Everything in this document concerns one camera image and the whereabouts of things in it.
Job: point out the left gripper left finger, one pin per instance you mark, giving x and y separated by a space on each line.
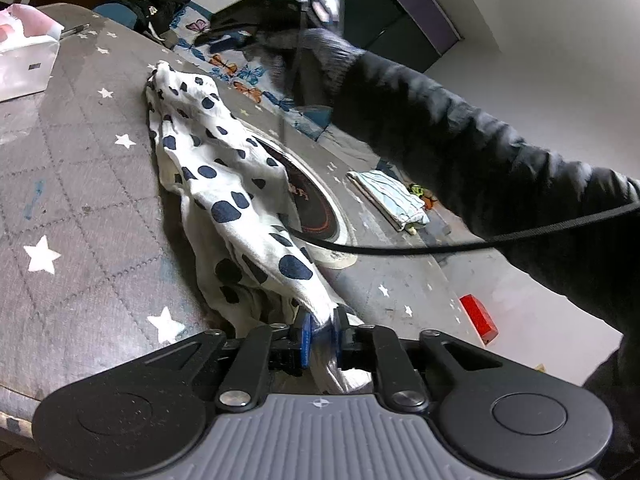
276 347

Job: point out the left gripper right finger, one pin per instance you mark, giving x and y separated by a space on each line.
378 350

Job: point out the white polka dot garment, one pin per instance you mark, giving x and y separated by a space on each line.
236 211

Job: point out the black sleeved right forearm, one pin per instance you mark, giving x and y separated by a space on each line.
586 218

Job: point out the blue sofa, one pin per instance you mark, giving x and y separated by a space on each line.
349 150

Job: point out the butterfly print pillow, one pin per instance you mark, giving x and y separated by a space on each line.
250 78

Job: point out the dark green window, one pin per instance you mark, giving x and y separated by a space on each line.
416 33

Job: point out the red small box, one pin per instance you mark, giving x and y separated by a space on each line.
480 318

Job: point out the black bag on sofa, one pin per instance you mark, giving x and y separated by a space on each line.
153 17

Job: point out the folded striped blue cloth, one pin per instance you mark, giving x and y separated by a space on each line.
404 211

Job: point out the colourful toy pile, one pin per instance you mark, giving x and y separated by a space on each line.
428 198

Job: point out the black pen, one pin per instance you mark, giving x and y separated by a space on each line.
68 32

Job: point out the white pink tissue box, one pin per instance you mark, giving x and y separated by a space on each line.
30 41

